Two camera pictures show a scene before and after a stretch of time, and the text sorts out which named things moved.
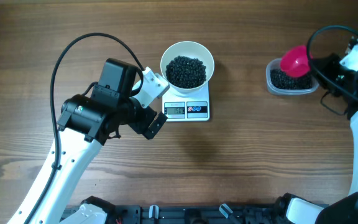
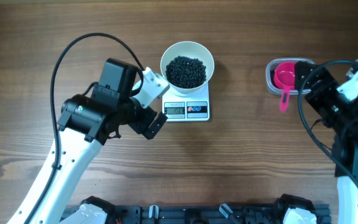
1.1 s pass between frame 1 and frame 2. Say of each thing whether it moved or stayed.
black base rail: stayed
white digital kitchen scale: stayed
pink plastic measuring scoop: moved
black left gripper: stayed
